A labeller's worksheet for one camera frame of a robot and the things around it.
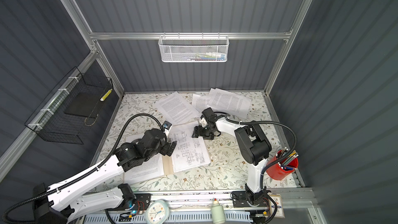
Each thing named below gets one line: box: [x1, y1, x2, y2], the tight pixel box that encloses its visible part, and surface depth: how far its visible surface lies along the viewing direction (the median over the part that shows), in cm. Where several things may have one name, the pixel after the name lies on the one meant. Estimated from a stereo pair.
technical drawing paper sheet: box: [167, 128, 211, 174], surface depth 90 cm
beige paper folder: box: [161, 155, 174, 176], surface depth 86 cm
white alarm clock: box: [144, 199, 170, 224], surface depth 70 cm
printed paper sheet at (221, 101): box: [206, 88, 252, 119], surface depth 118 cm
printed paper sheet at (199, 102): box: [191, 93, 210, 114], surface depth 118 cm
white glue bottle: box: [210, 198, 226, 224], surface depth 66 cm
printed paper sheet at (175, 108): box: [154, 91, 199, 125], surface depth 114 cm
